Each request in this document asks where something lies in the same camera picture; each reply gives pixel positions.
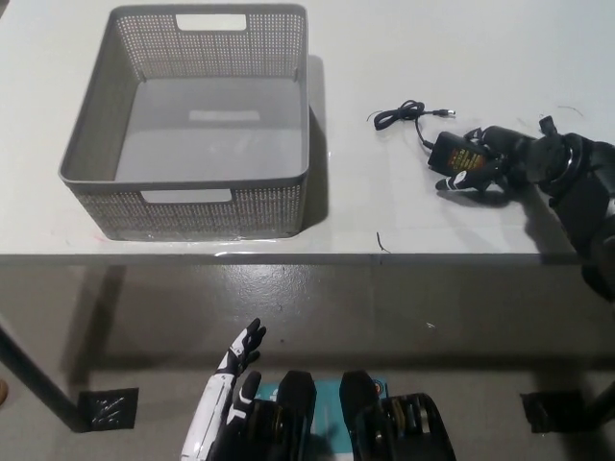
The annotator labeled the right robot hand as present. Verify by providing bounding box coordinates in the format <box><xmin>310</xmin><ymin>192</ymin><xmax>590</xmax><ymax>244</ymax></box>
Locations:
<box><xmin>434</xmin><ymin>122</ymin><xmax>577</xmax><ymax>194</ymax></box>

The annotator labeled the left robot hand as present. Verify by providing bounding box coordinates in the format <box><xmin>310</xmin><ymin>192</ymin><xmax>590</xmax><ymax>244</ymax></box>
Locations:
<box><xmin>180</xmin><ymin>317</ymin><xmax>268</xmax><ymax>461</ymax></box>

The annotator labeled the black power adapter with cords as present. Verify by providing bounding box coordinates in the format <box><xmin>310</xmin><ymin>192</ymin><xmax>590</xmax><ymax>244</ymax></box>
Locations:
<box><xmin>372</xmin><ymin>99</ymin><xmax>561</xmax><ymax>207</ymax></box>

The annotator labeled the black and teal robot body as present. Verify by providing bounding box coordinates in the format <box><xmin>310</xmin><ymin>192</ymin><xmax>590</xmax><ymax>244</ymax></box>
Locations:
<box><xmin>239</xmin><ymin>369</ymin><xmax>456</xmax><ymax>461</ymax></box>

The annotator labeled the dark metal table leg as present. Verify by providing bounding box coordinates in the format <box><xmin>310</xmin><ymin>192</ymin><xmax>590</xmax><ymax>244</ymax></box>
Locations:
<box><xmin>0</xmin><ymin>311</ymin><xmax>93</xmax><ymax>434</ymax></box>
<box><xmin>583</xmin><ymin>374</ymin><xmax>615</xmax><ymax>426</ymax></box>

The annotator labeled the grey perforated plastic basket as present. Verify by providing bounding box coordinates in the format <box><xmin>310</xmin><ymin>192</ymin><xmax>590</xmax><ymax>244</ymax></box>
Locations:
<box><xmin>58</xmin><ymin>3</ymin><xmax>311</xmax><ymax>241</ymax></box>

